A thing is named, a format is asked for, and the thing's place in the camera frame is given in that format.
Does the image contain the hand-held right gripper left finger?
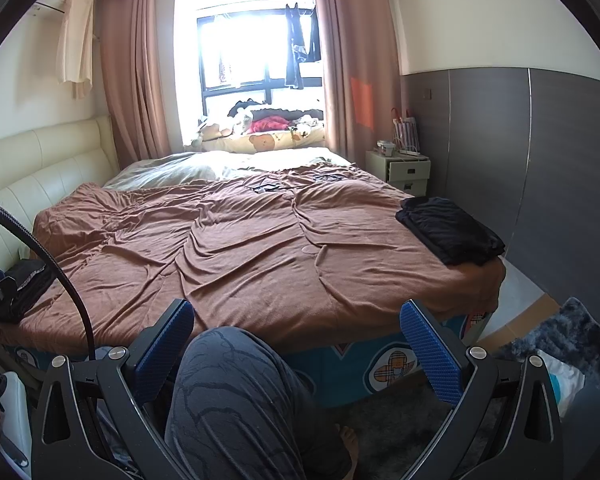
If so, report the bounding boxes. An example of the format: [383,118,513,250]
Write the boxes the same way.
[31,299,196,480]

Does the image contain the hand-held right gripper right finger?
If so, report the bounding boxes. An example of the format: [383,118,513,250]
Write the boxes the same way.
[399,300,565,480]

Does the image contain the black pants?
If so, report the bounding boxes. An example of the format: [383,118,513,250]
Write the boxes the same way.
[442,240,507,267]
[396,196,506,266]

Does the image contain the folded black pants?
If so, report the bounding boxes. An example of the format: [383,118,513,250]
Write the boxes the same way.
[442,240,507,267]

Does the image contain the dark clothes pile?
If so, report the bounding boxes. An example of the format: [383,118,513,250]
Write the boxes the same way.
[0,258,57,324]

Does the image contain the person's right leg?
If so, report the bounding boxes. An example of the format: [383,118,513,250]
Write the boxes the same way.
[164,326,359,480]

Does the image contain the brown blanket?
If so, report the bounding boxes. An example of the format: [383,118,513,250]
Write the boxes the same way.
[10,166,507,350]

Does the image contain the cream padded headboard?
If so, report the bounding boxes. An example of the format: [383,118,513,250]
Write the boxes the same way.
[0,114,122,275]

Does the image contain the white blue plastic packet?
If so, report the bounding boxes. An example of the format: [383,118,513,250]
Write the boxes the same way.
[534,349,589,397]

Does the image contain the grey shaggy rug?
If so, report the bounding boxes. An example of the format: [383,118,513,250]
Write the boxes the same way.
[494,296,600,363]

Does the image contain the white nightstand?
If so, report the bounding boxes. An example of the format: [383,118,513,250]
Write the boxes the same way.
[364,150,432,197]

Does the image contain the grey white pillow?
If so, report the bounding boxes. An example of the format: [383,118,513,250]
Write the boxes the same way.
[103,151,262,192]

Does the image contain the red striped paper bag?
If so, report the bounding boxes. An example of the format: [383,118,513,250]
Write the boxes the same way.
[390,108,419,154]

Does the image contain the teddy bear plush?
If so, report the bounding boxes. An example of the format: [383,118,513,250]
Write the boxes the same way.
[196,118,234,152]

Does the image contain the bear print pillow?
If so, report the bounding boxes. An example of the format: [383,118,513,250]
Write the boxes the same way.
[199,126,327,154]

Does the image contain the pink curtain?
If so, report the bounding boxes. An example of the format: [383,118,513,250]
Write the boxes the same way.
[96,0,187,164]
[309,0,407,164]

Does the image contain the red cloth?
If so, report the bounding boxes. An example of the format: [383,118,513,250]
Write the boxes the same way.
[249,115,292,136]

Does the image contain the cream hanging garment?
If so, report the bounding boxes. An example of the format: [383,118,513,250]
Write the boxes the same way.
[54,0,97,99]

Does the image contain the black white plush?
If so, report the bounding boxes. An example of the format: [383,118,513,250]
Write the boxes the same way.
[227,99,262,122]

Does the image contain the black framed window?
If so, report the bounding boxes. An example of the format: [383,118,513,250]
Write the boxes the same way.
[195,1,327,122]

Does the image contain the black hanging garment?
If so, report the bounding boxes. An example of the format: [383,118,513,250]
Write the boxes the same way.
[281,3,322,91]

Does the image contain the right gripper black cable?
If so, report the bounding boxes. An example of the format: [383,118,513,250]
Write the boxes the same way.
[0,196,97,358]

